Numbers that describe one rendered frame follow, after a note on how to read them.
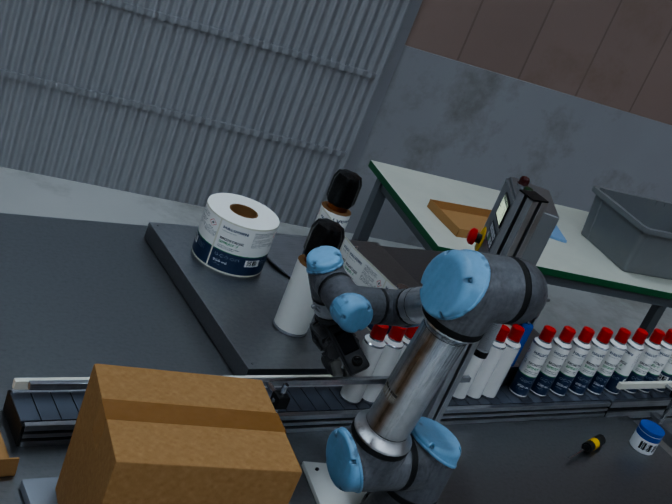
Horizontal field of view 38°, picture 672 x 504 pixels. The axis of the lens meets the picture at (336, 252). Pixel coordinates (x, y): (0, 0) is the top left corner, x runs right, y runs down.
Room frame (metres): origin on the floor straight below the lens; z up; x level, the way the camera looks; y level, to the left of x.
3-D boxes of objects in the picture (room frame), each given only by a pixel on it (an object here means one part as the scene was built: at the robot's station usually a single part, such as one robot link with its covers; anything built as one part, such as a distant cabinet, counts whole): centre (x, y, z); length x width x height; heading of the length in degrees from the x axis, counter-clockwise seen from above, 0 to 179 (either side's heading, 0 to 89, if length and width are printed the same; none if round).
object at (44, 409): (1.99, -0.20, 0.86); 1.65 x 0.08 x 0.04; 129
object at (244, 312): (2.41, -0.01, 0.86); 0.80 x 0.67 x 0.05; 129
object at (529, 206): (1.90, -0.33, 1.16); 0.04 x 0.04 x 0.67; 39
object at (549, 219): (1.99, -0.34, 1.38); 0.17 x 0.10 x 0.19; 4
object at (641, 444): (2.37, -0.97, 0.86); 0.07 x 0.07 x 0.07
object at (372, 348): (1.95, -0.16, 0.98); 0.05 x 0.05 x 0.20
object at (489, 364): (2.19, -0.45, 0.98); 0.05 x 0.05 x 0.20
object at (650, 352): (2.58, -0.93, 0.98); 0.05 x 0.05 x 0.20
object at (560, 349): (2.34, -0.64, 0.98); 0.05 x 0.05 x 0.20
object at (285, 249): (2.56, 0.04, 0.89); 0.31 x 0.31 x 0.01
